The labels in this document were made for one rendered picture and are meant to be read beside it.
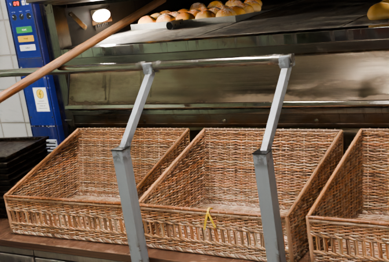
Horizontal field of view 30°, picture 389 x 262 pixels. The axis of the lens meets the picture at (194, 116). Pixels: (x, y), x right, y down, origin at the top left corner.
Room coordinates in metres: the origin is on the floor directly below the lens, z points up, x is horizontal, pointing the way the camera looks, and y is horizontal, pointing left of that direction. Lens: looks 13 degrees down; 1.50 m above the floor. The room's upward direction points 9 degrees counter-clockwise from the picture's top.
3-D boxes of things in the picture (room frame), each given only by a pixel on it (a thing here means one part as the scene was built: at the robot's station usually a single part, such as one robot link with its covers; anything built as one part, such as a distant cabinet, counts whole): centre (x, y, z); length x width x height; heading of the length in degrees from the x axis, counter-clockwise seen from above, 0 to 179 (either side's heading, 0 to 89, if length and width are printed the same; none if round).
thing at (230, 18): (3.34, -0.10, 1.19); 0.55 x 0.36 x 0.03; 57
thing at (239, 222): (2.28, -0.12, 0.72); 0.56 x 0.49 x 0.28; 56
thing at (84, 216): (2.61, 0.38, 0.72); 0.56 x 0.49 x 0.28; 58
